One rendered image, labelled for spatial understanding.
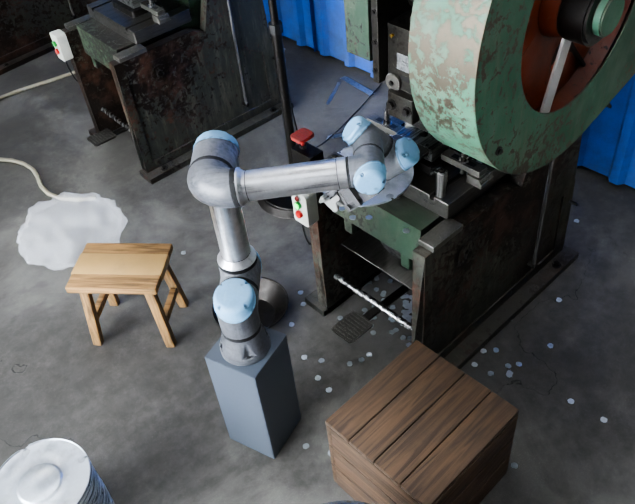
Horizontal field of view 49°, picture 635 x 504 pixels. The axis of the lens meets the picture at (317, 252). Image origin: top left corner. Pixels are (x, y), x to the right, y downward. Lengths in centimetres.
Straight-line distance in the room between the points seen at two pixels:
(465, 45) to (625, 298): 168
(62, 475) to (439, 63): 154
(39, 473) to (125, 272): 77
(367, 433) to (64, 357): 135
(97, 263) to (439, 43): 164
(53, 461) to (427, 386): 112
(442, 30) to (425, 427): 109
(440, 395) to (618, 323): 96
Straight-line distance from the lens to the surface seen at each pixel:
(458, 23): 148
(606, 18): 175
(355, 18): 211
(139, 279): 261
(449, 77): 153
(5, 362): 302
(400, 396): 211
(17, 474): 232
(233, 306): 194
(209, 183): 169
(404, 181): 210
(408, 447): 202
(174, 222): 332
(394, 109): 216
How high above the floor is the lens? 209
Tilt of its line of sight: 44 degrees down
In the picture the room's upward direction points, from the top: 7 degrees counter-clockwise
